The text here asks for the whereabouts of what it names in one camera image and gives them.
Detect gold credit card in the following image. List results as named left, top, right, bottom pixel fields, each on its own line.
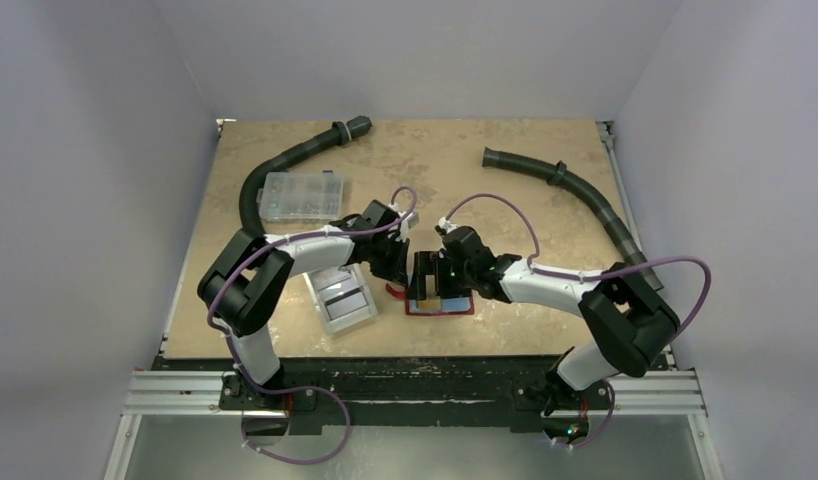
left=415, top=298, right=442, bottom=314

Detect red leather card holder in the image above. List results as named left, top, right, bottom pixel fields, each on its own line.
left=385, top=283, right=475, bottom=317

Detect white plastic card box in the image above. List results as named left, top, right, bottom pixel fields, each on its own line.
left=303, top=264, right=378, bottom=336

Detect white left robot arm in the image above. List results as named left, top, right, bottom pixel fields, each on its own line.
left=197, top=200, right=415, bottom=409

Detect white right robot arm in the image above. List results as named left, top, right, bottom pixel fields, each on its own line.
left=435, top=220, right=681, bottom=407

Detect clear plastic screw box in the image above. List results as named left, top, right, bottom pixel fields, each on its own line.
left=257, top=170, right=345, bottom=223

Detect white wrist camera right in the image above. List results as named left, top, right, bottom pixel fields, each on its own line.
left=434, top=217, right=459, bottom=237

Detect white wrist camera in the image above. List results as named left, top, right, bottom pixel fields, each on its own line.
left=434, top=217, right=459, bottom=237
left=399, top=210, right=419, bottom=235

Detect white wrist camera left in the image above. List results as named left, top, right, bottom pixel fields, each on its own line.
left=399, top=210, right=419, bottom=235

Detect grey corrugated hose right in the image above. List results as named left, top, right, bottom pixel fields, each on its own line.
left=481, top=146, right=665, bottom=293

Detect grey corrugated hose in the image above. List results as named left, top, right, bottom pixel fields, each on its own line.
left=481, top=146, right=665, bottom=293
left=239, top=115, right=374, bottom=236

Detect grey corrugated hose left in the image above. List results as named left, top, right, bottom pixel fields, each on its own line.
left=239, top=115, right=374, bottom=236

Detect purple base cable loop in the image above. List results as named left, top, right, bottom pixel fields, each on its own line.
left=241, top=384, right=353, bottom=465

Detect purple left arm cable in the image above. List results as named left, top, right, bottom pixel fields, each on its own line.
left=206, top=185, right=419, bottom=392

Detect aluminium frame rail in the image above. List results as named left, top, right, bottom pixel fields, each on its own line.
left=120, top=120, right=708, bottom=419

